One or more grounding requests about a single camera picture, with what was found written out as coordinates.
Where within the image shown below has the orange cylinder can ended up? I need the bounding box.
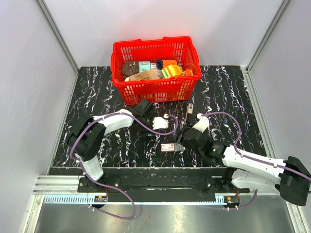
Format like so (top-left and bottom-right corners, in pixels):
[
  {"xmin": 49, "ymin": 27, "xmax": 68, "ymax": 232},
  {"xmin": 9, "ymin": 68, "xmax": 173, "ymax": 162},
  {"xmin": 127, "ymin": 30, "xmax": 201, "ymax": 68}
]
[{"xmin": 156, "ymin": 59, "xmax": 178, "ymax": 70}]

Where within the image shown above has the cardboard box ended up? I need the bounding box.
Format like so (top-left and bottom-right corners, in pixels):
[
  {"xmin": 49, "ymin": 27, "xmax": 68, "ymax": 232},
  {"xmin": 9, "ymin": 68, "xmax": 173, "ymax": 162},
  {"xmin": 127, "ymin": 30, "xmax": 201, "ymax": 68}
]
[{"xmin": 124, "ymin": 69, "xmax": 162, "ymax": 82}]

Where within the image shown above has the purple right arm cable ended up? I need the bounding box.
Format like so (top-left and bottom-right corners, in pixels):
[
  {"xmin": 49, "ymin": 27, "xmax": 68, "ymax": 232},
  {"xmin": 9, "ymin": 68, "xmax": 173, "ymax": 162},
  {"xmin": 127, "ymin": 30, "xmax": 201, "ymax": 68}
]
[{"xmin": 201, "ymin": 111, "xmax": 311, "ymax": 211}]

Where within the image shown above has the orange packet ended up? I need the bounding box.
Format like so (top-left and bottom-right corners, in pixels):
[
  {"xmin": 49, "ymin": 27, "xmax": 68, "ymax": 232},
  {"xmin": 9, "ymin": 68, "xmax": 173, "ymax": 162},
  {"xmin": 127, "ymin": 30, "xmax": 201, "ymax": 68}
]
[{"xmin": 180, "ymin": 69, "xmax": 193, "ymax": 76}]

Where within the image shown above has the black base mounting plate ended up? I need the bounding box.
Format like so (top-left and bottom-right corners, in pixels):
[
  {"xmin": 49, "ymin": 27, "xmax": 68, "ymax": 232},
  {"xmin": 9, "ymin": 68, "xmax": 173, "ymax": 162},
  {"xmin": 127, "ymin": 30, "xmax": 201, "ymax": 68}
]
[{"xmin": 77, "ymin": 177, "xmax": 250, "ymax": 194}]

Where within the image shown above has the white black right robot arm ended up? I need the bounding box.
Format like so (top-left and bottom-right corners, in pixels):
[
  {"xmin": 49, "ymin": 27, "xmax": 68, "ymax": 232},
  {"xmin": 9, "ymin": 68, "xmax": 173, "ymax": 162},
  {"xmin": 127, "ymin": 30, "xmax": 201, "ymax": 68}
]
[{"xmin": 181, "ymin": 128, "xmax": 311, "ymax": 206}]

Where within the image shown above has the yellow green striped box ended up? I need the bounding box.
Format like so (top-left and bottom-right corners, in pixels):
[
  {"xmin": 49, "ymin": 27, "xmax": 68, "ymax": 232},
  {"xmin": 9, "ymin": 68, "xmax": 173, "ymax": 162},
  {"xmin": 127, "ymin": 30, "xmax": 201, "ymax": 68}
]
[{"xmin": 161, "ymin": 65, "xmax": 184, "ymax": 79}]

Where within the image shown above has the staple box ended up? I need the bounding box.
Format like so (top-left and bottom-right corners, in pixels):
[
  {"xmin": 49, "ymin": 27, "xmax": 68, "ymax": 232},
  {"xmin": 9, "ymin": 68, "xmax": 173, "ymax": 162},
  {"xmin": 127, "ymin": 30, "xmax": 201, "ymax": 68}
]
[{"xmin": 161, "ymin": 143, "xmax": 185, "ymax": 152}]

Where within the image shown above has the teal small box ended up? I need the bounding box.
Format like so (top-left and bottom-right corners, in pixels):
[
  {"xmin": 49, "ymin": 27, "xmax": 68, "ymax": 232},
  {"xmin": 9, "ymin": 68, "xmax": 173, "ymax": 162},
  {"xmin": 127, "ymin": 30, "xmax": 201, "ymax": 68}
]
[{"xmin": 138, "ymin": 61, "xmax": 151, "ymax": 73}]

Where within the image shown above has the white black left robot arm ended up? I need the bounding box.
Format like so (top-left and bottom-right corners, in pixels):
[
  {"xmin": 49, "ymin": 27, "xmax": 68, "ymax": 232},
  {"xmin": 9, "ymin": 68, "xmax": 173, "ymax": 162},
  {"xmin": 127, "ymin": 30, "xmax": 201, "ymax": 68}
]
[{"xmin": 67, "ymin": 99, "xmax": 156, "ymax": 192}]

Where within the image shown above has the brown round item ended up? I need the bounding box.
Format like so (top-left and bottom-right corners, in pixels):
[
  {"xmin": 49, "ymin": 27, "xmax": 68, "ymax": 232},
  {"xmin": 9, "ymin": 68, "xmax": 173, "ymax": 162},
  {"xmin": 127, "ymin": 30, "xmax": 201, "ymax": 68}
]
[{"xmin": 121, "ymin": 60, "xmax": 139, "ymax": 77}]

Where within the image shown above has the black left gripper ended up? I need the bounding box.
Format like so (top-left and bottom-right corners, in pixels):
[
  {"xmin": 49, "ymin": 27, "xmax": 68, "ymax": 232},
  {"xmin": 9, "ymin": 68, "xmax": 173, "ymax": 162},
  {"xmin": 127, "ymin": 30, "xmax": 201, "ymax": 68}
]
[{"xmin": 138, "ymin": 113, "xmax": 158, "ymax": 137}]

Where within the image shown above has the red plastic basket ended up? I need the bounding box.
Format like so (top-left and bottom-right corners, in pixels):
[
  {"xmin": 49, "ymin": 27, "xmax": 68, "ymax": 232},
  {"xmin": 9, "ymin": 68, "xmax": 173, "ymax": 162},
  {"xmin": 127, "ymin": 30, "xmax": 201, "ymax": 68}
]
[{"xmin": 110, "ymin": 36, "xmax": 202, "ymax": 105}]

